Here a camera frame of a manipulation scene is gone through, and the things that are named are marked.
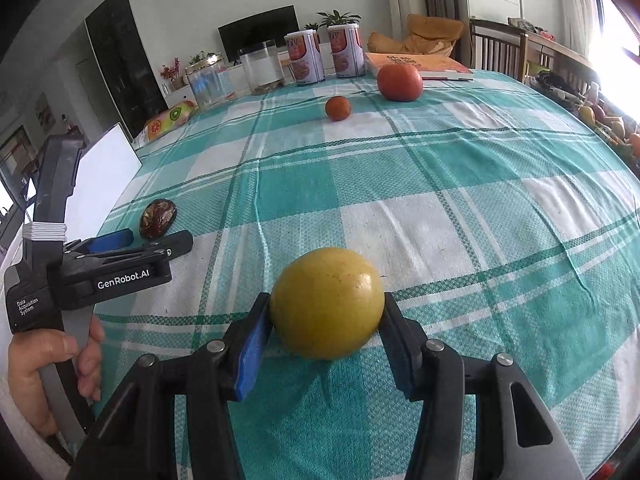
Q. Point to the gold lid glass jar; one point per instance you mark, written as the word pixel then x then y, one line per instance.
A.
pixel 210 85

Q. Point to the large reddish orange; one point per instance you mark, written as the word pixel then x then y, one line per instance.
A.
pixel 400 82

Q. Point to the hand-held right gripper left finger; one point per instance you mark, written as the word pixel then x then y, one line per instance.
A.
pixel 250 355

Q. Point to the small orange tangerine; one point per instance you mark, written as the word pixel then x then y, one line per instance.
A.
pixel 338 108

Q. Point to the red flower arrangement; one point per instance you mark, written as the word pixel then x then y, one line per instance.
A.
pixel 171 72

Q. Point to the tall glass jar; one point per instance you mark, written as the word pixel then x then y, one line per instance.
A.
pixel 261 70

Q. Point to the white sheer curtain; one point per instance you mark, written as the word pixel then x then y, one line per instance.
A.
pixel 580 5

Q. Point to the orange cover book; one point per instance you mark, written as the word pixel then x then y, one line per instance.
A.
pixel 425 65

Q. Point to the dark brown water chestnut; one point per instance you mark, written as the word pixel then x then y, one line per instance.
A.
pixel 157 219

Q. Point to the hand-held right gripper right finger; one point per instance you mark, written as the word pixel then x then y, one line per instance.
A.
pixel 400 355

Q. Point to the white standing air conditioner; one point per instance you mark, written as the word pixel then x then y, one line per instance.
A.
pixel 402 5

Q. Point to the leafy plant in white pot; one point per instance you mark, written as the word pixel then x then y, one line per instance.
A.
pixel 200 58

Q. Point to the row of small toy items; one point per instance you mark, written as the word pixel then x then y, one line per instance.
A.
pixel 600 110

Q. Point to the red fuzzy garment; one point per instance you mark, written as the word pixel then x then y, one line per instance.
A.
pixel 606 470

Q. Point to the black flat television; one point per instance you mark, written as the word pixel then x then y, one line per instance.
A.
pixel 257 32

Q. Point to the yellow-green orange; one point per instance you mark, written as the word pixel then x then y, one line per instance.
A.
pixel 327 305

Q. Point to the dark wooden chair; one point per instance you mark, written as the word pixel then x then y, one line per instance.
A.
pixel 497 50

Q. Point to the black glass cabinet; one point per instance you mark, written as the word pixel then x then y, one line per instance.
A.
pixel 120 60

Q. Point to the fruit print tissue pack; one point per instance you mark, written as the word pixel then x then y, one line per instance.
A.
pixel 167 120

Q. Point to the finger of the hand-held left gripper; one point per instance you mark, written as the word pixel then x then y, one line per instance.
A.
pixel 112 241
pixel 172 244

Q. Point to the teal white checked tablecloth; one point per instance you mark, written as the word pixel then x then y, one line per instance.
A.
pixel 450 210

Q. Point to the orange lounge chair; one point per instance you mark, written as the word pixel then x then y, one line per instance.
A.
pixel 425 35

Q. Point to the red label can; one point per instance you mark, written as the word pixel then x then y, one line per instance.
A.
pixel 346 52
pixel 305 60

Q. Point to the large window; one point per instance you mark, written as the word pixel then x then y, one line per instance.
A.
pixel 620 35

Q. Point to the person's left hand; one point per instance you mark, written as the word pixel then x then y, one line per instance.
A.
pixel 30 360

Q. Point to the large green potted plant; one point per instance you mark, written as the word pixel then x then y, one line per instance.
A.
pixel 339 17

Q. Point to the small dark potted plant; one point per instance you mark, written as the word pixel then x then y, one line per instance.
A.
pixel 311 30

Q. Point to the white cardboard box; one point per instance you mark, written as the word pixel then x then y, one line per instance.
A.
pixel 105 180

